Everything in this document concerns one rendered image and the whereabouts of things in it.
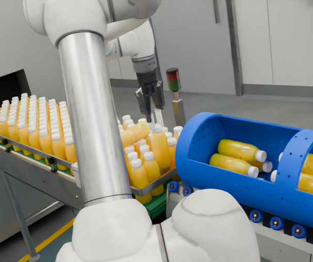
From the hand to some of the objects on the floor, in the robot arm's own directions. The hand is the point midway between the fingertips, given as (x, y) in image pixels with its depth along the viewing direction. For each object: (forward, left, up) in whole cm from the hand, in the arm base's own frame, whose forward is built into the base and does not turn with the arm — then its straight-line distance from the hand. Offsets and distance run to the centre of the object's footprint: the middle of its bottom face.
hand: (155, 119), depth 171 cm
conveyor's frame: (+31, +76, -114) cm, 141 cm away
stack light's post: (+53, +20, -115) cm, 129 cm away
